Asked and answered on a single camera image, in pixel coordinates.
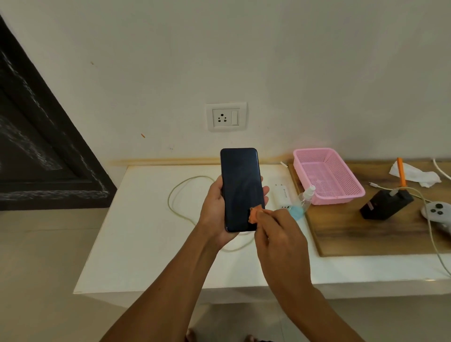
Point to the person's right hand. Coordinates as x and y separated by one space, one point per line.
282 246

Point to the person's left hand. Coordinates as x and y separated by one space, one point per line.
211 218

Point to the orange cleaning cloth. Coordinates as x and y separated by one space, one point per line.
253 215

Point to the black smartphone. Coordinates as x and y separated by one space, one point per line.
239 183

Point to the clear spray bottle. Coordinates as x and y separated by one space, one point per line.
304 201

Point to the white charger adapter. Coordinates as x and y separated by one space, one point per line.
283 193

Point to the person's right forearm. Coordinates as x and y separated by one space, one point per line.
313 317

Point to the person's left forearm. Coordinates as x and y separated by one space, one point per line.
158 310

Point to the person's right foot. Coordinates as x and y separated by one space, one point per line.
251 339

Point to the person's foot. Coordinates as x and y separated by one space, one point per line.
251 339
191 336

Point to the person's left foot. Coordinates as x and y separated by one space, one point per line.
191 336

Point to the brown wooden board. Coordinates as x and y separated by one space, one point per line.
352 236

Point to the pink plastic basket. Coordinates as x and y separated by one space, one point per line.
327 172

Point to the black power bank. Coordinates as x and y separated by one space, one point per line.
384 204

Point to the orange pen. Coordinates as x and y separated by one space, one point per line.
401 172

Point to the white crumpled tissue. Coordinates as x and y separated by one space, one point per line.
419 174

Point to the white game controller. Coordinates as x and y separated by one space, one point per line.
438 211

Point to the black carved door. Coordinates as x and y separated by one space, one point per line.
35 158

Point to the white wall socket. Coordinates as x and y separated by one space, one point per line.
210 125

